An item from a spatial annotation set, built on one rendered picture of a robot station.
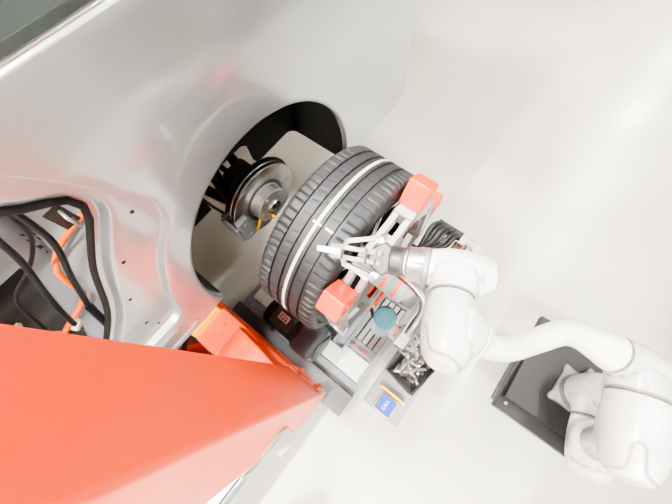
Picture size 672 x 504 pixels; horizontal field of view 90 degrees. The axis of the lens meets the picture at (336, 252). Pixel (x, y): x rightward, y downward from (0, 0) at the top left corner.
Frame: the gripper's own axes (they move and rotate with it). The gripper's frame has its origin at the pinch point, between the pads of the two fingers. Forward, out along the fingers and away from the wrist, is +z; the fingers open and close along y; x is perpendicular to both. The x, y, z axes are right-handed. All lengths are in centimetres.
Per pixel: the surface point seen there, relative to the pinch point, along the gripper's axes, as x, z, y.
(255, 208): -27, 42, 10
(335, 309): -1.2, -3.6, -15.8
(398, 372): -52, -18, -47
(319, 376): -81, 24, -71
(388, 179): -14.3, -9.7, 22.9
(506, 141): -176, -55, 88
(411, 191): -15.6, -16.8, 20.3
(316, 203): -3.2, 7.4, 12.2
